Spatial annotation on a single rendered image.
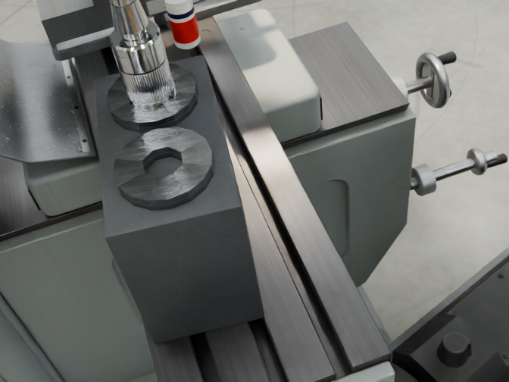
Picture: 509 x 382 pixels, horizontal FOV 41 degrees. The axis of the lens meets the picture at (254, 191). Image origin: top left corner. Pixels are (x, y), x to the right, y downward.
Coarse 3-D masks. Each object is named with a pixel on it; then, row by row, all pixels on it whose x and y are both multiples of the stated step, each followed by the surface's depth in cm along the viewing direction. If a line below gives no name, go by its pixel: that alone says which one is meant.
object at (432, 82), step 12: (420, 60) 137; (432, 60) 133; (444, 60) 133; (420, 72) 140; (432, 72) 135; (444, 72) 132; (396, 84) 133; (408, 84) 136; (420, 84) 136; (432, 84) 136; (444, 84) 132; (432, 96) 139; (444, 96) 133
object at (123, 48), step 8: (152, 24) 62; (112, 32) 62; (152, 32) 61; (160, 32) 62; (112, 40) 61; (120, 40) 61; (128, 40) 61; (136, 40) 61; (144, 40) 61; (152, 40) 61; (160, 40) 62; (112, 48) 61; (120, 48) 60; (128, 48) 60; (136, 48) 60; (144, 48) 60; (152, 48) 61; (120, 56) 61; (128, 56) 61; (136, 56) 61
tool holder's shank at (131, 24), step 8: (112, 0) 58; (120, 0) 57; (128, 0) 58; (136, 0) 58; (112, 8) 59; (120, 8) 58; (128, 8) 58; (136, 8) 59; (112, 16) 59; (120, 16) 59; (128, 16) 59; (136, 16) 59; (144, 16) 60; (120, 24) 59; (128, 24) 59; (136, 24) 59; (144, 24) 60; (120, 32) 60; (128, 32) 60; (136, 32) 60; (144, 32) 61
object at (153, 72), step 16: (160, 48) 62; (128, 64) 61; (144, 64) 61; (160, 64) 62; (128, 80) 63; (144, 80) 63; (160, 80) 63; (128, 96) 66; (144, 96) 64; (160, 96) 65
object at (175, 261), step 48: (96, 96) 69; (192, 96) 65; (144, 144) 62; (192, 144) 61; (144, 192) 58; (192, 192) 58; (144, 240) 58; (192, 240) 59; (240, 240) 61; (144, 288) 63; (192, 288) 65; (240, 288) 66
